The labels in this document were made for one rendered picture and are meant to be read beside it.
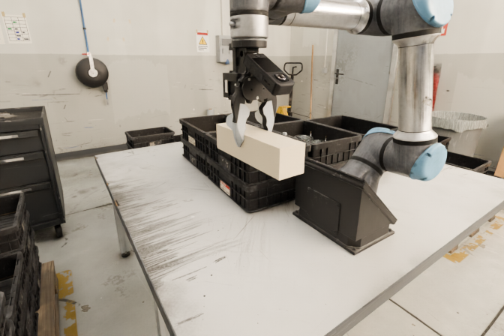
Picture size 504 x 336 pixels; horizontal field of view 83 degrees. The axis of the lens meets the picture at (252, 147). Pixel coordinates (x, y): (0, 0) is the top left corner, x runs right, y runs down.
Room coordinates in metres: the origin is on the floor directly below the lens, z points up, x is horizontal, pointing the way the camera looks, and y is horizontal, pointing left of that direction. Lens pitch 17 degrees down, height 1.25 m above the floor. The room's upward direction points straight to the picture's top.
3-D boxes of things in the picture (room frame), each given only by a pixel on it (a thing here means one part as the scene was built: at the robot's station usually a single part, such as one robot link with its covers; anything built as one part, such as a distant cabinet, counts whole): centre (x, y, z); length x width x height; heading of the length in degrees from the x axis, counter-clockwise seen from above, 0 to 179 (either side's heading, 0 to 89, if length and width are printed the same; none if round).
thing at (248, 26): (0.60, 0.01, 1.31); 0.08 x 0.08 x 0.05
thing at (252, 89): (0.61, 0.01, 1.23); 0.09 x 0.08 x 0.12; 34
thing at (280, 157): (0.59, -0.01, 1.07); 0.24 x 0.06 x 0.06; 34
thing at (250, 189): (1.17, -0.01, 0.76); 0.40 x 0.30 x 0.12; 31
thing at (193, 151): (1.51, 0.19, 0.76); 0.40 x 0.30 x 0.12; 31
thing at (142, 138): (2.64, 0.98, 0.37); 0.40 x 0.30 x 0.45; 124
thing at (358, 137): (1.32, -0.27, 0.92); 0.40 x 0.30 x 0.02; 31
